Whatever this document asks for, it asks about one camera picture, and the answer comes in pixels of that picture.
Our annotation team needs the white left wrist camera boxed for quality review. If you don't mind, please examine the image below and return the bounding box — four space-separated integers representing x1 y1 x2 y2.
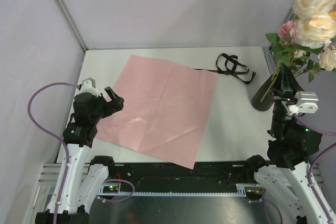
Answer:
79 78 101 97

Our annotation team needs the black gold-lettered ribbon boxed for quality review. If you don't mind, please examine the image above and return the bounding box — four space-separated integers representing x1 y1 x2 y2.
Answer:
195 53 256 85

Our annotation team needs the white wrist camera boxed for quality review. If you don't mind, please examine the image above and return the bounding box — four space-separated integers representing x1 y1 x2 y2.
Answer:
286 91 319 115
79 78 101 97

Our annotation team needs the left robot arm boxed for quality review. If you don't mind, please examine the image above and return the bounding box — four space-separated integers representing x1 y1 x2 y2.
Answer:
35 81 124 223

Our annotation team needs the pink rose stem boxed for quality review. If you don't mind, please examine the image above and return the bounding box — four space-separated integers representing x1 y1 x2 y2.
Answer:
266 20 322 82

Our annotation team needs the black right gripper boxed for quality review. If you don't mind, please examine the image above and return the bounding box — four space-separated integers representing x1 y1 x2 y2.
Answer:
266 61 302 138

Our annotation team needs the white rose stem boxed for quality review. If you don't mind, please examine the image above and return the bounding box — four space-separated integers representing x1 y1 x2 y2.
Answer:
259 0 336 103

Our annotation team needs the dark cylindrical vase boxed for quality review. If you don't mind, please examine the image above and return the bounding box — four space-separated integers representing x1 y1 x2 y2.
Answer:
251 77 280 112

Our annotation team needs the grey slotted cable duct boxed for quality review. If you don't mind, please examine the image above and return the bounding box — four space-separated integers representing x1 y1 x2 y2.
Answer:
94 184 263 196

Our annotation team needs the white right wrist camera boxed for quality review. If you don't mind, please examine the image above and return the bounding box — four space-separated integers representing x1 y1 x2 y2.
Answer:
286 91 319 115

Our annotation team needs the pink wrapping paper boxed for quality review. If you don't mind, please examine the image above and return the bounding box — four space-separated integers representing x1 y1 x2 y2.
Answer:
97 55 218 169

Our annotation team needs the yellow flower bunch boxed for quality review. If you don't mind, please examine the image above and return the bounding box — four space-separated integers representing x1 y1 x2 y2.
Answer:
330 11 336 20

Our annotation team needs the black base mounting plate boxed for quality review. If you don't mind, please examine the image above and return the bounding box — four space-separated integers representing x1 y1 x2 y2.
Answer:
108 161 256 195

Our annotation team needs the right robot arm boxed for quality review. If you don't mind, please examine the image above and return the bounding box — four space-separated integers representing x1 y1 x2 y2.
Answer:
242 64 335 223

